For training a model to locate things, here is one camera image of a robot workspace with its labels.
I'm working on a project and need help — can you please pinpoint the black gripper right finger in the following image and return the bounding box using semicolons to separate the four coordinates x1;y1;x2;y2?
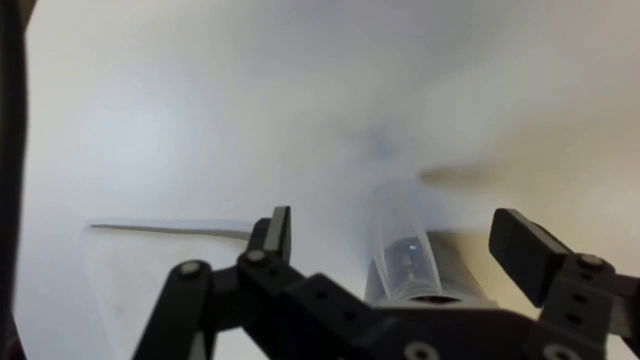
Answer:
489;206;618;360

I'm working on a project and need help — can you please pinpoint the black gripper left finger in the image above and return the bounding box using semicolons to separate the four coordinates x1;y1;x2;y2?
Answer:
242;204;297;268

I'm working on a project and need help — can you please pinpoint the clear plastic measuring cup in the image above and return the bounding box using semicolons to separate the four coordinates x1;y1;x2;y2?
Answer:
362;179;496;310

